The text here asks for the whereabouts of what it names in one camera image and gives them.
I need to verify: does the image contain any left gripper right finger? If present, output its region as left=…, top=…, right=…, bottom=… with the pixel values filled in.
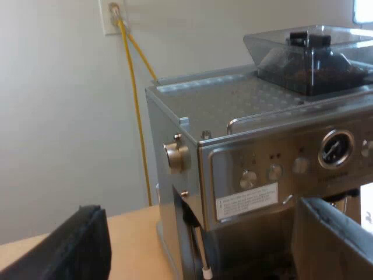
left=290, top=197, right=373, bottom=280

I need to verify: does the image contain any steel espresso machine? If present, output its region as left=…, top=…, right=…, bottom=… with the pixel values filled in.
left=145, top=64, right=373, bottom=280

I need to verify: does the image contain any yellow cable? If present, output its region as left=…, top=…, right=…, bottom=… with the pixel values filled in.
left=110, top=3, right=153, bottom=207
left=118, top=17, right=159, bottom=82

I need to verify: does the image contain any white wall socket plate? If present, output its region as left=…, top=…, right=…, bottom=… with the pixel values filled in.
left=98, top=0, right=131, bottom=37

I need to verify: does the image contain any clear bean box with dark lid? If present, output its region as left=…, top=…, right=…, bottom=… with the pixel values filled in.
left=243, top=24, right=373, bottom=97

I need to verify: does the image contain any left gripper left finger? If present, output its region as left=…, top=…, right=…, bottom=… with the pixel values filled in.
left=0, top=205, right=112, bottom=280

